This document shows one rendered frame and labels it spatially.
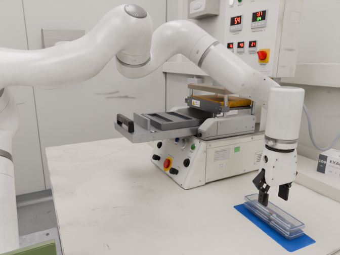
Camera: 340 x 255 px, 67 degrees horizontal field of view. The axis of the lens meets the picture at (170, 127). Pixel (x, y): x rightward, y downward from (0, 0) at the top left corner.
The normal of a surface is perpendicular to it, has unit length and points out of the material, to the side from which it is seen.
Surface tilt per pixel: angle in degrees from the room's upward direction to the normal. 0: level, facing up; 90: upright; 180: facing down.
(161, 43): 84
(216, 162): 90
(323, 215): 0
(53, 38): 90
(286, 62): 90
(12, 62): 53
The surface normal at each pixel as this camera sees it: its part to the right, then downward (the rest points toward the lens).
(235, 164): 0.47, 0.22
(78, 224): 0.01, -0.97
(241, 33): -0.89, 0.11
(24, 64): 0.60, -0.37
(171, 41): -0.23, 0.29
